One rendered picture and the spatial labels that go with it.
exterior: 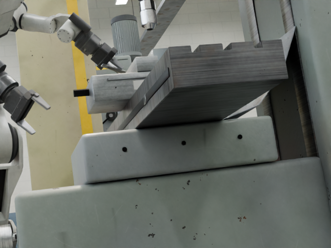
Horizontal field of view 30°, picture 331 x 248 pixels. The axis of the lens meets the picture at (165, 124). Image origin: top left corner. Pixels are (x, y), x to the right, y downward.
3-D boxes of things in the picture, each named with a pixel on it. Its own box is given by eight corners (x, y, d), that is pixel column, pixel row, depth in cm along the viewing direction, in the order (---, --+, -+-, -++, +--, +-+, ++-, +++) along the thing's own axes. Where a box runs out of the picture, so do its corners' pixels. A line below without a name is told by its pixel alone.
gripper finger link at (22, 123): (37, 131, 195) (22, 118, 196) (31, 134, 192) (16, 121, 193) (35, 135, 196) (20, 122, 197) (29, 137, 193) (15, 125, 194)
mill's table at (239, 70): (173, 88, 113) (167, 46, 114) (95, 169, 231) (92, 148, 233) (288, 78, 119) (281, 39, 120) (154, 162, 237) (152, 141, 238)
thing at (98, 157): (86, 182, 145) (81, 133, 147) (74, 194, 179) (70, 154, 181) (281, 159, 158) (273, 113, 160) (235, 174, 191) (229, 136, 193)
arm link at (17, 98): (9, 127, 191) (-18, 103, 193) (27, 119, 200) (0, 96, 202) (27, 96, 186) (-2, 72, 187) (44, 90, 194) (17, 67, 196)
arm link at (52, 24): (75, 40, 245) (45, 36, 248) (84, 29, 251) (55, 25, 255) (73, 26, 241) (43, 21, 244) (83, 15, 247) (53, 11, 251)
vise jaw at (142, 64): (137, 71, 157) (135, 56, 158) (127, 86, 171) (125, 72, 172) (159, 70, 159) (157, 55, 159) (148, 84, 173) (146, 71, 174)
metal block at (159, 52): (155, 70, 163) (152, 48, 164) (150, 76, 169) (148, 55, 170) (174, 69, 164) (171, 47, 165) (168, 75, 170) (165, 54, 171)
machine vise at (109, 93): (94, 102, 153) (89, 59, 155) (87, 114, 167) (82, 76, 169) (226, 90, 162) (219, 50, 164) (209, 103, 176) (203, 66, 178)
